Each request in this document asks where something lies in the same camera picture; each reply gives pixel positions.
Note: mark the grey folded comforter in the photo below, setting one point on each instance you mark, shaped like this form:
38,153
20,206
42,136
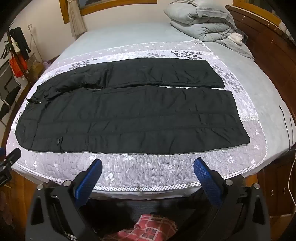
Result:
203,25

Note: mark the wooden framed window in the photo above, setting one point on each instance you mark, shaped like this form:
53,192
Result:
104,10

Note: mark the red bag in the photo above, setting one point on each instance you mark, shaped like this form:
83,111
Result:
17,67

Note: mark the wooden nightstand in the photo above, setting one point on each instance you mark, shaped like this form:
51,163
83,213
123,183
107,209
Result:
277,185

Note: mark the black folding chair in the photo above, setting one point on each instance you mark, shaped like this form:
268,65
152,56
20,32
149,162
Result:
9,95

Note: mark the bed with pale blue sheet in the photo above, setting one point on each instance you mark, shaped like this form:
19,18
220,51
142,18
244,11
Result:
254,76

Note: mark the floral quilted bedspread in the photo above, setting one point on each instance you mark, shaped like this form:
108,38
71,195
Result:
138,171

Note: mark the wooden coat rack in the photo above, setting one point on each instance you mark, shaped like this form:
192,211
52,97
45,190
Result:
9,46

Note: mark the cardboard box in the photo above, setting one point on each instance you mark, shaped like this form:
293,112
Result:
34,66

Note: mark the thin metal stand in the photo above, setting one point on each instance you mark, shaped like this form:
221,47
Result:
34,41

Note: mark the black hanging garment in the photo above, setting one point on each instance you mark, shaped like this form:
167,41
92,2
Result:
22,41

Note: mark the beige curtain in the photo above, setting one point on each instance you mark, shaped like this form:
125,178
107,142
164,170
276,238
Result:
77,18

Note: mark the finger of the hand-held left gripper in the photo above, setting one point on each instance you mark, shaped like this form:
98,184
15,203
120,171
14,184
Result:
12,156

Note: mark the small white cloth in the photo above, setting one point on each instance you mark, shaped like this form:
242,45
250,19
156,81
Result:
235,38

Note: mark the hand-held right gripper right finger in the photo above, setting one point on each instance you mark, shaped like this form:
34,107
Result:
207,183

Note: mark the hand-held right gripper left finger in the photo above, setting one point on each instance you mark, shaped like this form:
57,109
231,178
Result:
89,183

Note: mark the wooden headboard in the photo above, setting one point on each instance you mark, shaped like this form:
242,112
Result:
266,41

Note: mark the white hanging cloth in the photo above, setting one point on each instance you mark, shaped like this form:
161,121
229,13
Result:
15,45

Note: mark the black pants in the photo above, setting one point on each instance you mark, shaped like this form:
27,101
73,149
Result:
127,115

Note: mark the person's red plaid trousers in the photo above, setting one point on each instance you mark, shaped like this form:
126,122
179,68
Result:
148,228

